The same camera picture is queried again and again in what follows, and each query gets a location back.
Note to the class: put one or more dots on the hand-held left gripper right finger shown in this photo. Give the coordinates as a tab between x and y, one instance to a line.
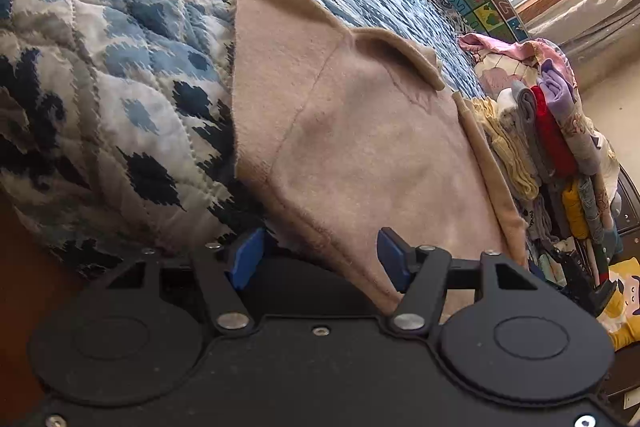
392	259

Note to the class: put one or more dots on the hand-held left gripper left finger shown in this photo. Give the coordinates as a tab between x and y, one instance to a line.
246	259

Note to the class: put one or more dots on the beige knit sweater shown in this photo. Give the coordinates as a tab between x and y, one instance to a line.
360	142

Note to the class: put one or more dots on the pile of folded colourful clothes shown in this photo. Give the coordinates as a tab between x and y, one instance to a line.
500	67

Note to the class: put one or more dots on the pale yellow folded garment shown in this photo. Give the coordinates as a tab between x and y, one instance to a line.
505	157

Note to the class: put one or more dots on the grey printed folded garment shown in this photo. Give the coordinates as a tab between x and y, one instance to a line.
540	219

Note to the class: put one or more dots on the white folded garment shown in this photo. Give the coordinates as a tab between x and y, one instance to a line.
509	114

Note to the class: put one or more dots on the mustard yellow folded garment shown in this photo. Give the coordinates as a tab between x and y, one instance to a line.
575	212

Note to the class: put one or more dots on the red folded garment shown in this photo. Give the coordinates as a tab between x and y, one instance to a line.
552	137

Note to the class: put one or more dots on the teal denim folded garment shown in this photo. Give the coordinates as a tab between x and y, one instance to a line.
589	202

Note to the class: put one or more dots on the blue patterned quilt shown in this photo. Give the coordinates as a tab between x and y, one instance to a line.
125	57

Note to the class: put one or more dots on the purple folded garment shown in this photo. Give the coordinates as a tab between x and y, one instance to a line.
555	87

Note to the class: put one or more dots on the yellow cartoon pillow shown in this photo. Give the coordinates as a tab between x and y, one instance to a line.
625	307

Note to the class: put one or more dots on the dark wooden headboard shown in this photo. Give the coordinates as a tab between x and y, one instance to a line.
630	207

